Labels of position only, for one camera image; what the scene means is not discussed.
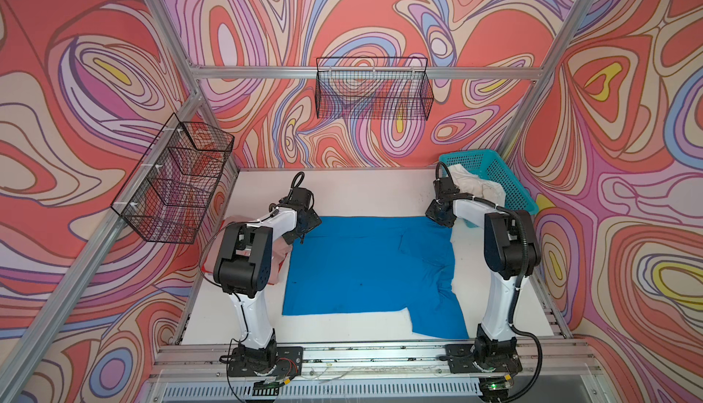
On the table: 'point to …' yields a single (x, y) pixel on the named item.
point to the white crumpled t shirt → (467, 181)
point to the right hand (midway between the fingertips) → (438, 220)
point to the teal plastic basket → (488, 164)
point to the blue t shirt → (377, 263)
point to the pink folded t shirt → (281, 247)
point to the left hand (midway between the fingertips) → (311, 224)
